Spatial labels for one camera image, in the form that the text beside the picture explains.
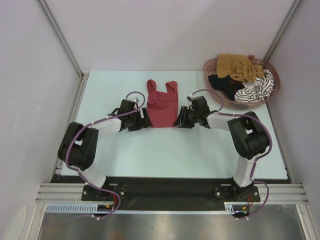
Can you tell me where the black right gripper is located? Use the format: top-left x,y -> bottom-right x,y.
173,106 -> 200,129

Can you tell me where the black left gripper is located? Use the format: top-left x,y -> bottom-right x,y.
127,107 -> 153,132

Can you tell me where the red tank top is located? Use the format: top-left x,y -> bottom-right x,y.
146,79 -> 179,128

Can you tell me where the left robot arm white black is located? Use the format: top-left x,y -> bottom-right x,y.
57,98 -> 153,202

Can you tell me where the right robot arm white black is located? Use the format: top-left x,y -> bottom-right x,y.
173,96 -> 272,202

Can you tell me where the mustard yellow tank top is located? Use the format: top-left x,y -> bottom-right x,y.
216,53 -> 265,83

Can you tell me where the black white striped tank top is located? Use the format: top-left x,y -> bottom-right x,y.
234,69 -> 275,103

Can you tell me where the pink translucent laundry basket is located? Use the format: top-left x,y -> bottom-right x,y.
203,55 -> 281,110

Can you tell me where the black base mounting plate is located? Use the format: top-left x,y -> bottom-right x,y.
50,175 -> 291,212

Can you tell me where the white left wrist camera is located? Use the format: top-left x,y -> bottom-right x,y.
130,97 -> 139,104

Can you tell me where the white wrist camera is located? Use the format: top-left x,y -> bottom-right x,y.
130,97 -> 139,104
186,93 -> 194,101

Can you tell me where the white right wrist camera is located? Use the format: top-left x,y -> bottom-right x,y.
186,93 -> 194,101

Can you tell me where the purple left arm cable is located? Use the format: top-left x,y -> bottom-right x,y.
65,91 -> 146,222

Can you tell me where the grey slotted cable duct right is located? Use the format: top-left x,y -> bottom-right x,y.
224,202 -> 250,214

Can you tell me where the grey slotted cable duct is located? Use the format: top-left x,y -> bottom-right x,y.
46,203 -> 115,214
224,202 -> 250,214

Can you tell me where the grey slotted cable duct left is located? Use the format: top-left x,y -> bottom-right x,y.
46,203 -> 115,214

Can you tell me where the aluminium frame rail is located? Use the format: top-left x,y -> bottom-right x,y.
34,183 -> 87,203

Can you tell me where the left aluminium corner post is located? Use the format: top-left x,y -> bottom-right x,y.
36,0 -> 84,79

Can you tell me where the aluminium corner post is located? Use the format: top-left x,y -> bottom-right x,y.
36,0 -> 84,79
263,0 -> 303,62

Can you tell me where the right aluminium corner post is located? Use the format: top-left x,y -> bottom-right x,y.
263,0 -> 303,62

